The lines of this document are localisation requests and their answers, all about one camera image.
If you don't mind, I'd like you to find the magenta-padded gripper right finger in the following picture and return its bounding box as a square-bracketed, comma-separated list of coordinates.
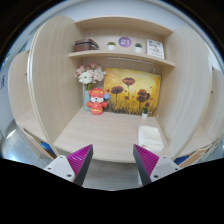
[132, 143, 181, 187]

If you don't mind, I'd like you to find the wooden shelf with items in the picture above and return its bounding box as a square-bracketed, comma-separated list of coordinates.
[68, 16, 176, 68]

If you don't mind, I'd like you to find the red plush mouse toy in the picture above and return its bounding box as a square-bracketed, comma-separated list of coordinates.
[85, 87, 111, 116]

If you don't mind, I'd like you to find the pink white flower bouquet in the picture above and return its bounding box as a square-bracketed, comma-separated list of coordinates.
[74, 62, 107, 91]

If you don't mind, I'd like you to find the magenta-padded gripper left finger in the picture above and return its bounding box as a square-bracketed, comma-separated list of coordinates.
[43, 143, 94, 187]

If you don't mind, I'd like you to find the white light bar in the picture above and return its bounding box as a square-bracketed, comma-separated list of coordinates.
[106, 56, 156, 66]

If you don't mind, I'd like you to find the yellow poppy flower painting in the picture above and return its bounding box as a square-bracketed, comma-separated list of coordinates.
[102, 67, 162, 117]

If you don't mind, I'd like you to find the small plant in white pot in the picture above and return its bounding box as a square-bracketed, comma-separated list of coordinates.
[141, 105, 150, 121]

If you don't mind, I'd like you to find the cream white towel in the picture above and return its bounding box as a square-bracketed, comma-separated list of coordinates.
[137, 125, 165, 153]

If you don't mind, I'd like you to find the light blue vase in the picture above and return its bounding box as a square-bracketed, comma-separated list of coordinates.
[83, 89, 92, 112]

